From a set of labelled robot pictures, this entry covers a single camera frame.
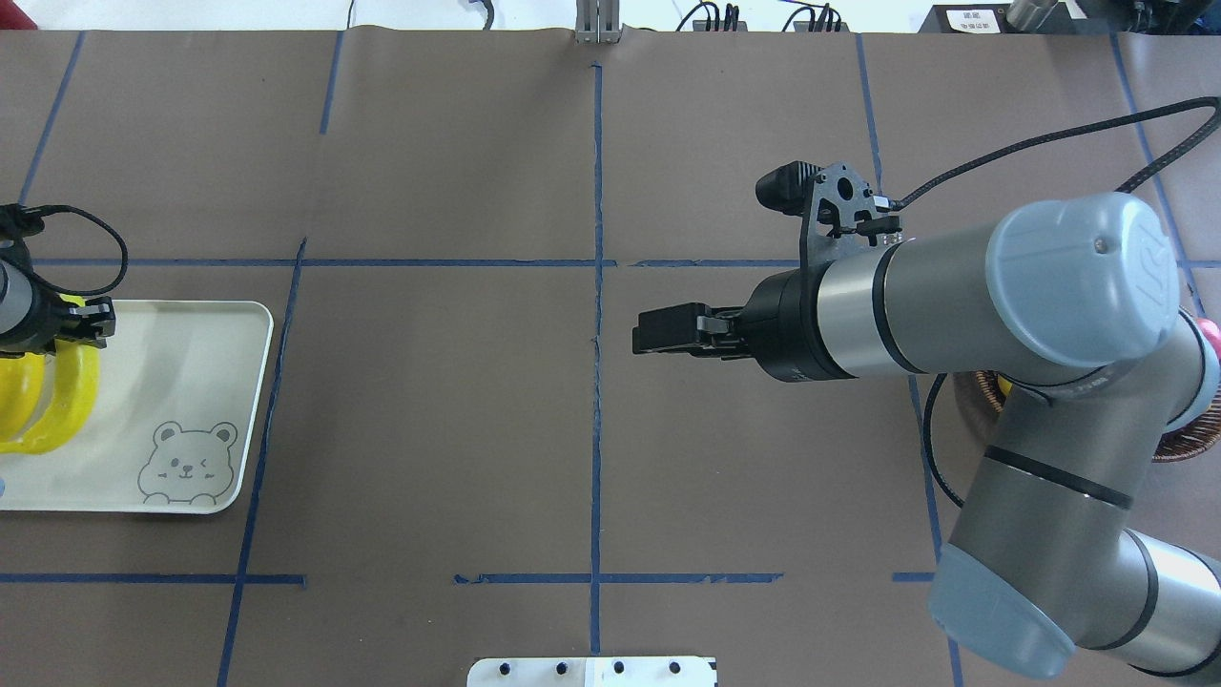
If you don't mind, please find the yellow banana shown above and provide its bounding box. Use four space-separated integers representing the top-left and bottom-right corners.
2 344 100 455
1 355 46 441

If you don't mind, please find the red pink apple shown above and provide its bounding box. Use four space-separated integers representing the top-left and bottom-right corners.
1195 318 1221 358

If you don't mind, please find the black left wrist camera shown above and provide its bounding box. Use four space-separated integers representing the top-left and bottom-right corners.
1 203 45 248

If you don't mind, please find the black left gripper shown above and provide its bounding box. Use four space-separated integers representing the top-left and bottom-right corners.
24 277 117 356

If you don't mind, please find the brown wicker basket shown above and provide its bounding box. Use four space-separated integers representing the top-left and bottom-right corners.
950 370 1220 464

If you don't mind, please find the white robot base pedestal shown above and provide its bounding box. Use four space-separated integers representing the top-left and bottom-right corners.
466 656 719 686

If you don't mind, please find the black camera cable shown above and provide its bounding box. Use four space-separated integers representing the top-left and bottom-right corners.
886 96 1221 211
24 204 129 297

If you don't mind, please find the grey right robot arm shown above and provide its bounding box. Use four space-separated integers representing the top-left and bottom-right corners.
631 192 1219 686

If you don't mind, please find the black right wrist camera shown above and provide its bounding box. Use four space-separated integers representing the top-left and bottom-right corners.
755 161 904 270

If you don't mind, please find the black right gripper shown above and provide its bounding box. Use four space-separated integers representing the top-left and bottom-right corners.
631 270 840 383

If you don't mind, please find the white bear tray plate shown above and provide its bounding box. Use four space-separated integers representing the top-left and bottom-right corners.
2 300 272 514

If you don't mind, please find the black left camera cable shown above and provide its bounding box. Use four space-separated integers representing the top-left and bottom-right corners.
24 204 129 297

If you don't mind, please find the black right camera cable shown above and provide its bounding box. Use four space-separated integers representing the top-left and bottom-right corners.
886 96 1221 211

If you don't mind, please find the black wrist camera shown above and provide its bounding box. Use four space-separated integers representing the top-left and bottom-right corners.
1 203 45 248
755 161 904 270

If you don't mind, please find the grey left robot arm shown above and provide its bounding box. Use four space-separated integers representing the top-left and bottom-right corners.
1 260 117 358

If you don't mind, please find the aluminium frame post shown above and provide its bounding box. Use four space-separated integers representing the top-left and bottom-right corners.
574 0 623 45

